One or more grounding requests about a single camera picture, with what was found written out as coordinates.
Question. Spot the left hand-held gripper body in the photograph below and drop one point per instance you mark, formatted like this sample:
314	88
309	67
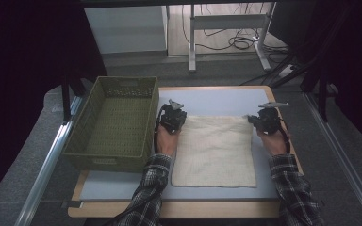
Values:
172	117

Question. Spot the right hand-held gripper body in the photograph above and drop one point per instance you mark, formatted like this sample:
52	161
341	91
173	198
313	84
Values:
268	121

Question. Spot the cream cloth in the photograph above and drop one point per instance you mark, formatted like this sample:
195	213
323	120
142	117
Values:
213	150

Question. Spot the green woven basket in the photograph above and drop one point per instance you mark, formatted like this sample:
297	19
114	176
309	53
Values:
119	125

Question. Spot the person's right hand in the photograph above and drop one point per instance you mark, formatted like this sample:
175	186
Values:
275	142

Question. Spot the person's left hand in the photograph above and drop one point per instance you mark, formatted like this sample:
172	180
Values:
166	141

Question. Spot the white foam mat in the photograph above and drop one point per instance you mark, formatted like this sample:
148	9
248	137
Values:
220	100

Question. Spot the white power strip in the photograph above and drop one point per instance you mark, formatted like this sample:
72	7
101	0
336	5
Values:
286	71

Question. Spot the black tripod stand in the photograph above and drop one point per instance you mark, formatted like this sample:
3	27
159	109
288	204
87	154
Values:
295	62

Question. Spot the white cabinet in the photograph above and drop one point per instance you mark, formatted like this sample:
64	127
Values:
125	29

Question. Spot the black metal stand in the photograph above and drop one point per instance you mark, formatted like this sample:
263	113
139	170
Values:
66	97

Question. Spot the grey tape strip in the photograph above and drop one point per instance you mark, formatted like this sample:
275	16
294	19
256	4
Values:
72	204

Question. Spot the silver metal rail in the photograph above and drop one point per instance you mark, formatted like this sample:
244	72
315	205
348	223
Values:
47	166
342	157

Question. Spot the white metal desk frame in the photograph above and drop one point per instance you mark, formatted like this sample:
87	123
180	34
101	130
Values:
229	22

